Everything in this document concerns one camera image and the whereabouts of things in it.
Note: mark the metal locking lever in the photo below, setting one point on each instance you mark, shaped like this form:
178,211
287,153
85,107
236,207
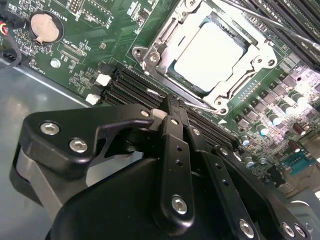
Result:
275,23
153,92

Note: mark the silver CPU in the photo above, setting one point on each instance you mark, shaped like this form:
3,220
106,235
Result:
207,57

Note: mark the metal socket cover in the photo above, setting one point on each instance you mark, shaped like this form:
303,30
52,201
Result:
168,53

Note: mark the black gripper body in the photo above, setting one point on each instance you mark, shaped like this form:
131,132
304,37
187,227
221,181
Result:
112,205

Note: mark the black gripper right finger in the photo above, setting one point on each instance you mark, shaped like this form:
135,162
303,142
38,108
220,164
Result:
220,173

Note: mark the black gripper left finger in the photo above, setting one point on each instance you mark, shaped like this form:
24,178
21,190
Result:
175,180

